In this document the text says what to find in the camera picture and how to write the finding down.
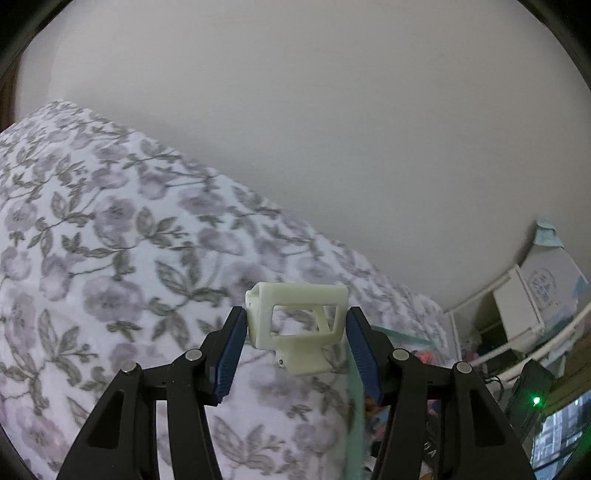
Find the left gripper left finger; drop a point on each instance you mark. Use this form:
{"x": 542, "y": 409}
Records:
{"x": 118, "y": 439}

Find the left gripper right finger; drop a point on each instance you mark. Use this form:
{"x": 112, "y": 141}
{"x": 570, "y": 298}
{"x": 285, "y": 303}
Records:
{"x": 476, "y": 441}

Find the cream plastic bracket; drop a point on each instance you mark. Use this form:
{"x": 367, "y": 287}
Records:
{"x": 297, "y": 322}

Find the white shelf unit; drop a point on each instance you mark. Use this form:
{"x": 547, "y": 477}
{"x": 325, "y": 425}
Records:
{"x": 520, "y": 319}

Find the teal cardboard box tray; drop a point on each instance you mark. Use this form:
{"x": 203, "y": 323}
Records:
{"x": 366, "y": 425}

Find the white printed card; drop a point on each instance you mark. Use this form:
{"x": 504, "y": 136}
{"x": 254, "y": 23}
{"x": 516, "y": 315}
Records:
{"x": 556, "y": 283}

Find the floral fleece blanket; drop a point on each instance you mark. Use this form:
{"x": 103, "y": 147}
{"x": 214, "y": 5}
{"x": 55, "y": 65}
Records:
{"x": 116, "y": 247}

